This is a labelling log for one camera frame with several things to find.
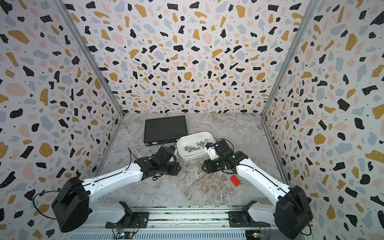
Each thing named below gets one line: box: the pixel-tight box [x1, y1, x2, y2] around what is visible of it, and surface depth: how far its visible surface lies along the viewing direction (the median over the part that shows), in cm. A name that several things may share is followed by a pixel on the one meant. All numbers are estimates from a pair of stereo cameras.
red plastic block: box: [230, 175, 241, 188], surface depth 87 cm
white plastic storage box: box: [176, 131, 216, 161], surface depth 103 cm
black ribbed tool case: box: [144, 115, 188, 146], surface depth 108 cm
